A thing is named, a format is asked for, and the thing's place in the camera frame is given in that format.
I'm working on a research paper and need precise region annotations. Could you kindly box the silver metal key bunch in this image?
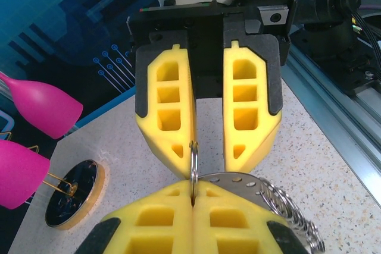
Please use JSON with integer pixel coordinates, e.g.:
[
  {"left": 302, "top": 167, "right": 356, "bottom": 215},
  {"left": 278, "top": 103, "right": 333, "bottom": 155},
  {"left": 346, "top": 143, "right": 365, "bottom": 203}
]
[{"left": 198, "top": 172, "right": 327, "bottom": 252}]

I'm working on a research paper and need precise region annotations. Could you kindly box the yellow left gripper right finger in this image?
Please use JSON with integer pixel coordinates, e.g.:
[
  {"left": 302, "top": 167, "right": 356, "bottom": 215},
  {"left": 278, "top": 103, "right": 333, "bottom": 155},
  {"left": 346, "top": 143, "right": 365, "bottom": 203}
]
[{"left": 192, "top": 181, "right": 310, "bottom": 254}]

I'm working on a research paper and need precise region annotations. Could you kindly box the black base wire bundle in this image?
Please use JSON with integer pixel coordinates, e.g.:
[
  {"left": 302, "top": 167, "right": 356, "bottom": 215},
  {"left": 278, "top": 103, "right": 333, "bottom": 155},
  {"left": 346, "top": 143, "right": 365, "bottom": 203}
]
[{"left": 350, "top": 8, "right": 381, "bottom": 47}]

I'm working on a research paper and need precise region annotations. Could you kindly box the silver split keyring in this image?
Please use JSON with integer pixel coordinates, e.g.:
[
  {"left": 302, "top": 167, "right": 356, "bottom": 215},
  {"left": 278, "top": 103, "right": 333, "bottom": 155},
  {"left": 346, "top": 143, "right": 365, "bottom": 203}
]
[{"left": 189, "top": 140, "right": 199, "bottom": 207}]

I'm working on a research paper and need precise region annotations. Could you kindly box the pink plastic goblet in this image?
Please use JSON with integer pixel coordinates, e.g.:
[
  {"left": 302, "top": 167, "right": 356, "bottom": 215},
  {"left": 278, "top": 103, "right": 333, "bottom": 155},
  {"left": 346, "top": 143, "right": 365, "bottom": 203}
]
[
  {"left": 0, "top": 138, "right": 51, "bottom": 210},
  {"left": 0, "top": 71, "right": 84, "bottom": 140}
]

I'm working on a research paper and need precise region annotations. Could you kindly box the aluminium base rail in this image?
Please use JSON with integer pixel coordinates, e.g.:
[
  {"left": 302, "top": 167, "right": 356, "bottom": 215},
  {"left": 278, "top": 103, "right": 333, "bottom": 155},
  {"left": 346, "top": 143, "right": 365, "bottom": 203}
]
[{"left": 281, "top": 36, "right": 381, "bottom": 177}]

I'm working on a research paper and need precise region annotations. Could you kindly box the gold wire glass rack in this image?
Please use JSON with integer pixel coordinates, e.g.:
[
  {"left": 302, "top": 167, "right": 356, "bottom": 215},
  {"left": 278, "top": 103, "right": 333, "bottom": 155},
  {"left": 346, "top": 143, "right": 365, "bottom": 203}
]
[{"left": 0, "top": 130, "right": 107, "bottom": 231}]

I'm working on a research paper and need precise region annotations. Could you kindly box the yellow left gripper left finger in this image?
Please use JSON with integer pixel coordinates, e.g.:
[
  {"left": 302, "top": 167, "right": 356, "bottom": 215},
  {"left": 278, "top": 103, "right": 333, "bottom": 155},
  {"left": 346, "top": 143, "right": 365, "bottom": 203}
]
[{"left": 76, "top": 178, "right": 194, "bottom": 254}]

